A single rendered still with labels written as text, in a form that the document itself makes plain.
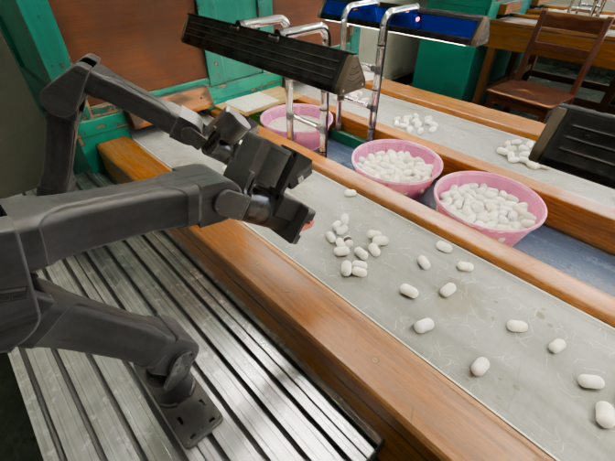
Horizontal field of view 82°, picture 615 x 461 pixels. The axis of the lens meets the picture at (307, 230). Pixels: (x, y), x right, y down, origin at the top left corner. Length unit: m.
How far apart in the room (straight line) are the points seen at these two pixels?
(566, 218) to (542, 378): 0.53
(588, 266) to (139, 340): 0.97
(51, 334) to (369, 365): 0.42
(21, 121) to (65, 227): 1.91
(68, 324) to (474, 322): 0.63
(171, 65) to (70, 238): 1.07
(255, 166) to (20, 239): 0.28
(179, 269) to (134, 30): 0.78
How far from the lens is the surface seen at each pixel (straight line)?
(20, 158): 2.36
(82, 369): 0.81
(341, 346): 0.62
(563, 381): 0.73
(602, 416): 0.71
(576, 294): 0.84
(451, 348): 0.69
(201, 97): 1.42
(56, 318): 0.45
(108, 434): 0.73
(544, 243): 1.09
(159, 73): 1.40
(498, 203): 1.08
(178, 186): 0.44
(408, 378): 0.61
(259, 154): 0.50
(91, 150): 1.37
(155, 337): 0.55
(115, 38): 1.34
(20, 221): 0.39
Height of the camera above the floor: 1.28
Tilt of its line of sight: 40 degrees down
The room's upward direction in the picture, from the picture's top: straight up
